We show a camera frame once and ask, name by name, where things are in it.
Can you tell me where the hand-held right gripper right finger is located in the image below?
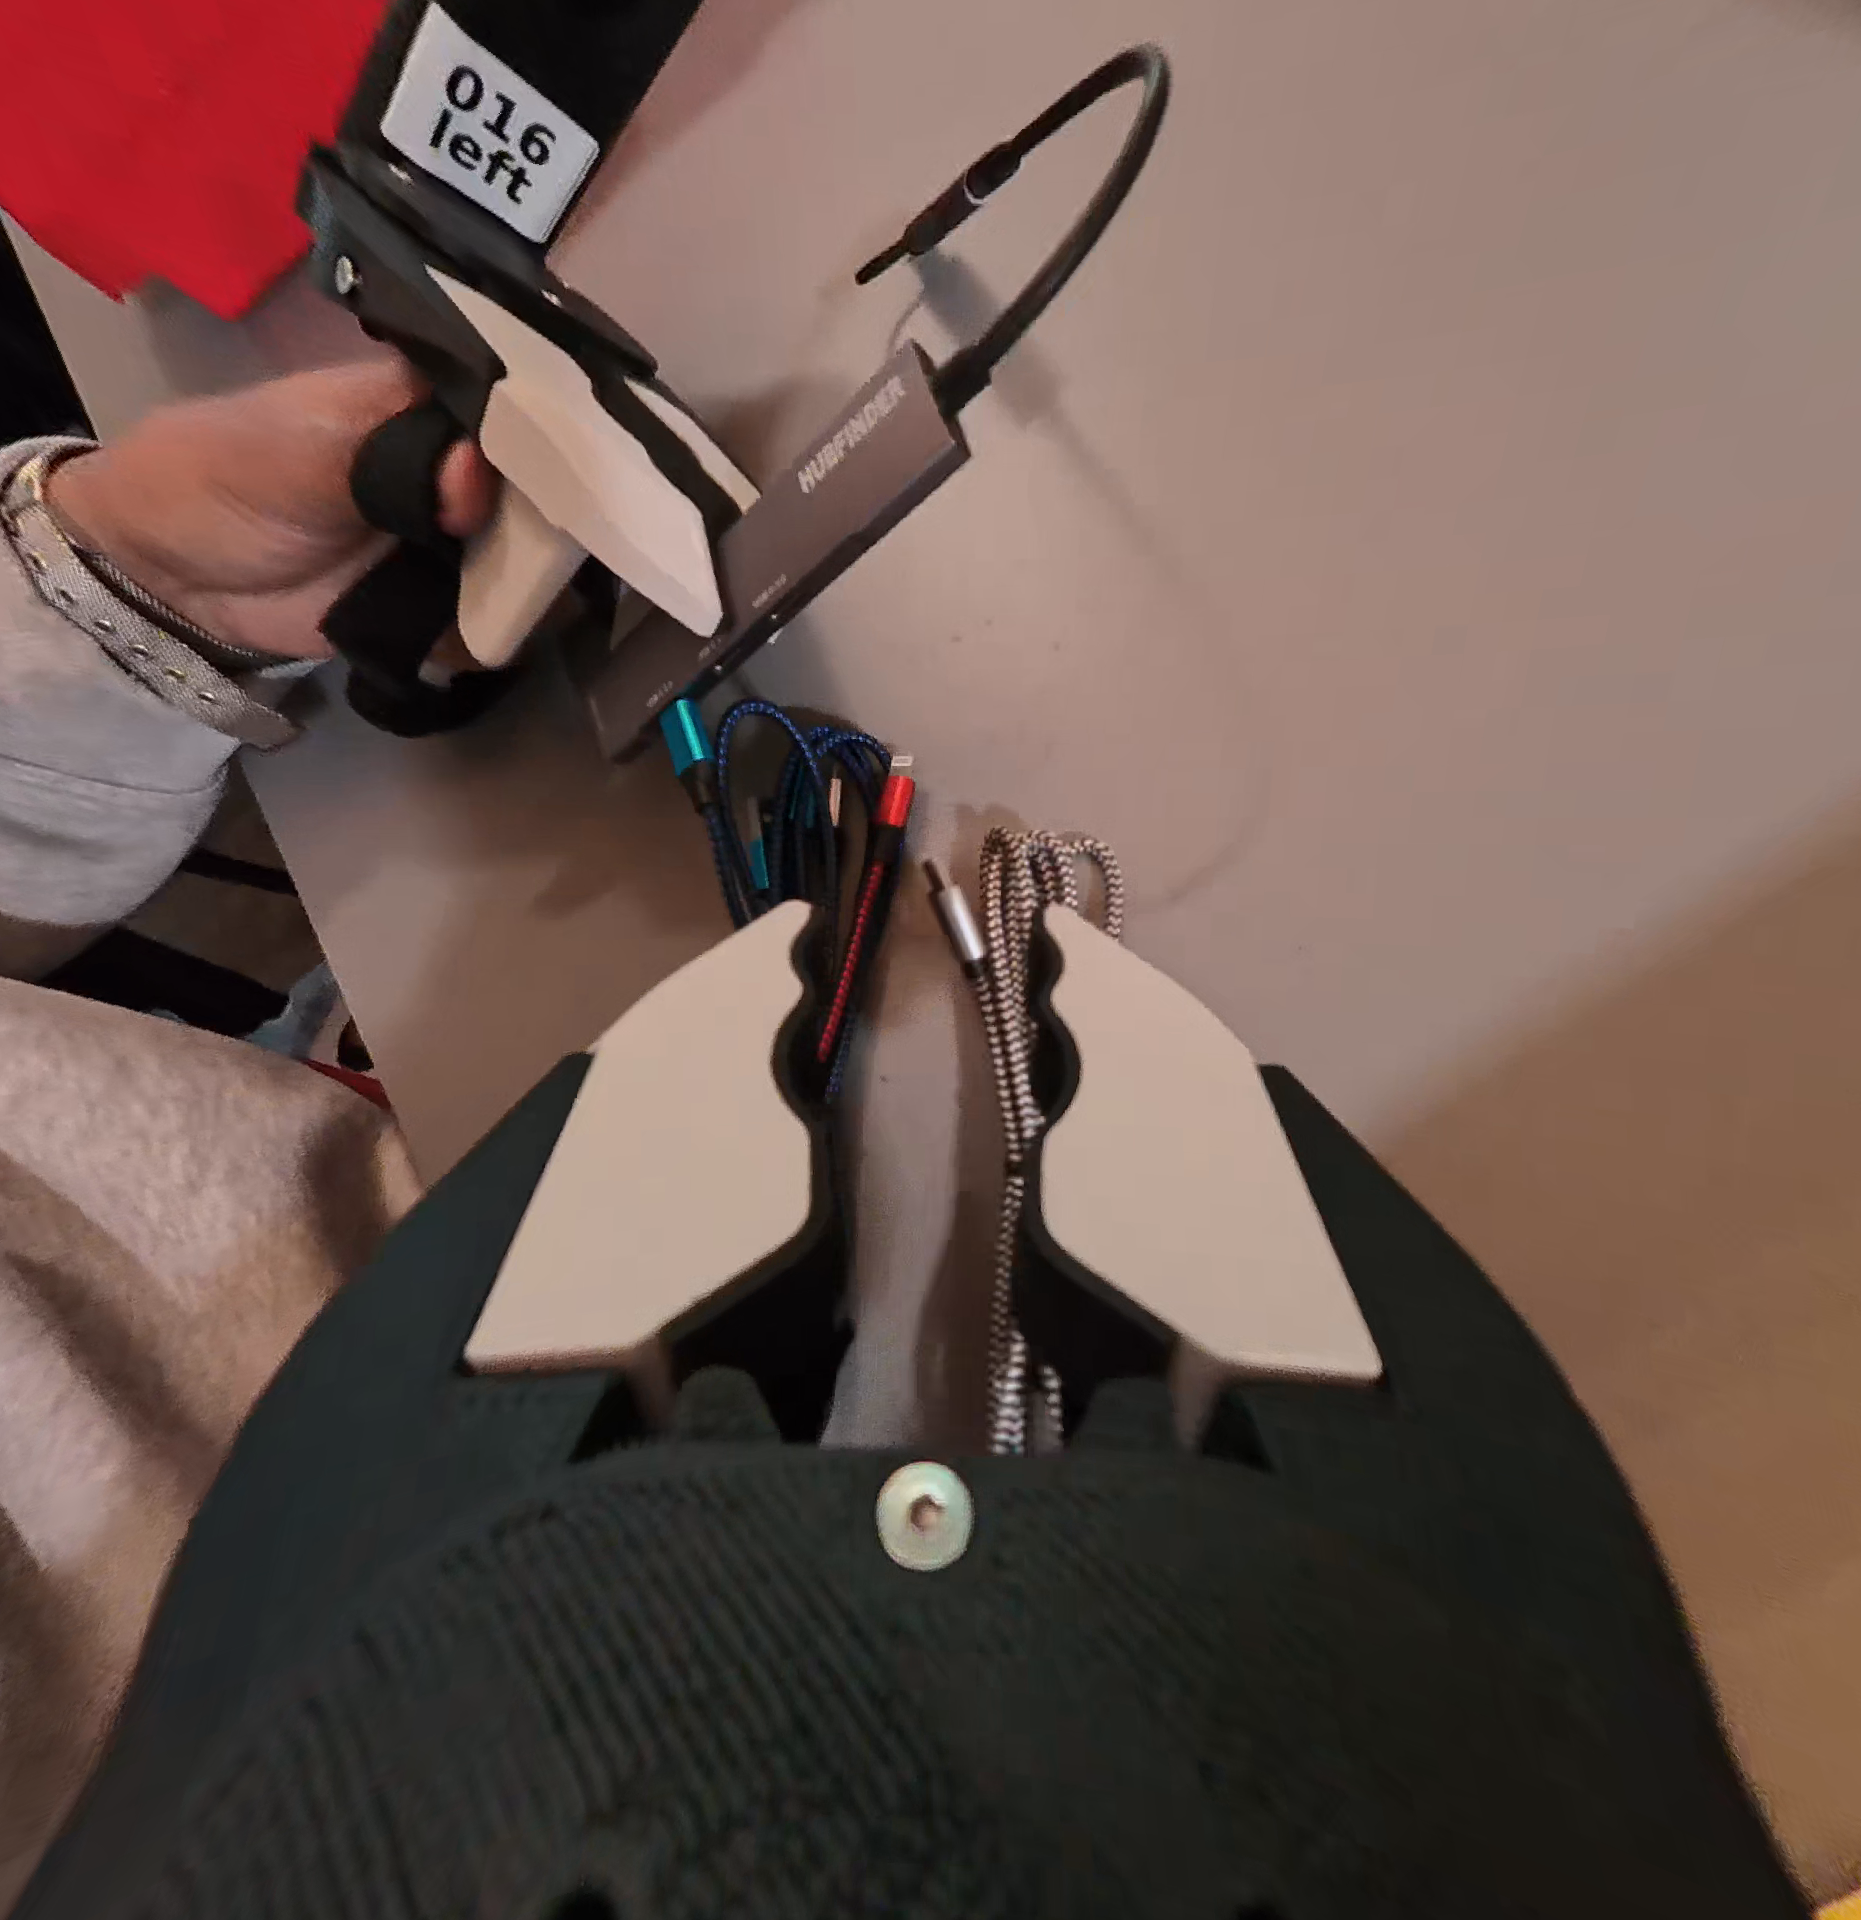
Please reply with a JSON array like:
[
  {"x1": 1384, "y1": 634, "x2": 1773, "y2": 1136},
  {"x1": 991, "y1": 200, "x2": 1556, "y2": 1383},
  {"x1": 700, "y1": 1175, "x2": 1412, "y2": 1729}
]
[{"x1": 1021, "y1": 905, "x2": 1386, "y2": 1449}]

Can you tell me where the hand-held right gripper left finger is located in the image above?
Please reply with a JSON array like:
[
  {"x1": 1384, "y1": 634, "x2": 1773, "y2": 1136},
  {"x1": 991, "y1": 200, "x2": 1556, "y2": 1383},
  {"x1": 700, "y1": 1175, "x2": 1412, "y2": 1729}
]
[{"x1": 463, "y1": 896, "x2": 844, "y2": 1434}]

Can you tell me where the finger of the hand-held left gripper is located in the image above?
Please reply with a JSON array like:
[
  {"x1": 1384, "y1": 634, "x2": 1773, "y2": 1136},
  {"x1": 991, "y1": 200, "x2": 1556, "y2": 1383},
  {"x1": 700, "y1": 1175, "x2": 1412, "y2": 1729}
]
[
  {"x1": 423, "y1": 267, "x2": 728, "y2": 640},
  {"x1": 622, "y1": 367, "x2": 764, "y2": 518}
]

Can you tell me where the grey usb hub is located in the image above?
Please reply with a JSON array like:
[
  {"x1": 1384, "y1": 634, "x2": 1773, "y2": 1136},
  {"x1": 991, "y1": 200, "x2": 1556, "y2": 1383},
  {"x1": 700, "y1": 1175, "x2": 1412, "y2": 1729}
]
[{"x1": 586, "y1": 345, "x2": 974, "y2": 760}]

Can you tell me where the white black braided cable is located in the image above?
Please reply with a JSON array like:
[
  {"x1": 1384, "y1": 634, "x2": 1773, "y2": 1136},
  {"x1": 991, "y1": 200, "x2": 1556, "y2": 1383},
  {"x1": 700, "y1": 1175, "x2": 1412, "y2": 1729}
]
[{"x1": 918, "y1": 824, "x2": 1126, "y2": 1458}]

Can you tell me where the blue braided usb cable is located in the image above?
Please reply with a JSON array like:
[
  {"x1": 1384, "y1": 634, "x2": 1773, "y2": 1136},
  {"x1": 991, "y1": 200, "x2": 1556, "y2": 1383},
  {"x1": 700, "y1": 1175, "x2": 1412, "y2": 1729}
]
[{"x1": 657, "y1": 694, "x2": 894, "y2": 1105}]

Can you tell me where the black hub cable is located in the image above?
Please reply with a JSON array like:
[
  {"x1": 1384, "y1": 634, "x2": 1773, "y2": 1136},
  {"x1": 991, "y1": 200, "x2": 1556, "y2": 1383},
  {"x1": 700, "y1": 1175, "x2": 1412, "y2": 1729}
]
[{"x1": 855, "y1": 45, "x2": 1172, "y2": 414}]

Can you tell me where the person's left forearm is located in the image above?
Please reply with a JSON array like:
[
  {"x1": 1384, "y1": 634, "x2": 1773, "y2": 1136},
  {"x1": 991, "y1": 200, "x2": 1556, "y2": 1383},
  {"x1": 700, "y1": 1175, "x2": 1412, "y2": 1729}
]
[{"x1": 0, "y1": 436, "x2": 324, "y2": 939}]

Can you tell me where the person's left hand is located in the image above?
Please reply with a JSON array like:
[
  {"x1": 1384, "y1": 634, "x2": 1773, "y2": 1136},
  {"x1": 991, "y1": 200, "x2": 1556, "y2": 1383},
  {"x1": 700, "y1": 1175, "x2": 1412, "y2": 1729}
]
[{"x1": 50, "y1": 356, "x2": 500, "y2": 662}]

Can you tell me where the red storage bin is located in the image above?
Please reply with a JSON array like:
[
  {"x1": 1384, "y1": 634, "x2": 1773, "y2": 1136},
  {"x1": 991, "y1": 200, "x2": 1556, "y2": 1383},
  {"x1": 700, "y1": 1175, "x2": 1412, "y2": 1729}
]
[{"x1": 0, "y1": 0, "x2": 395, "y2": 320}]

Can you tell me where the red braided cable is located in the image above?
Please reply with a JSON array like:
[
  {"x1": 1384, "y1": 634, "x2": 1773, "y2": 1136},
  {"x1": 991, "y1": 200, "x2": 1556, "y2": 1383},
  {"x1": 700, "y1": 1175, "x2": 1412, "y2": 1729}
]
[{"x1": 814, "y1": 753, "x2": 919, "y2": 1067}]

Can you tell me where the grey watch strap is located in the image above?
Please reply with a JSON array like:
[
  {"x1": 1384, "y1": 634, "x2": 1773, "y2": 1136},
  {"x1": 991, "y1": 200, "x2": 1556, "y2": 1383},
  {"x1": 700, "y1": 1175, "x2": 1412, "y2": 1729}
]
[{"x1": 0, "y1": 438, "x2": 306, "y2": 751}]

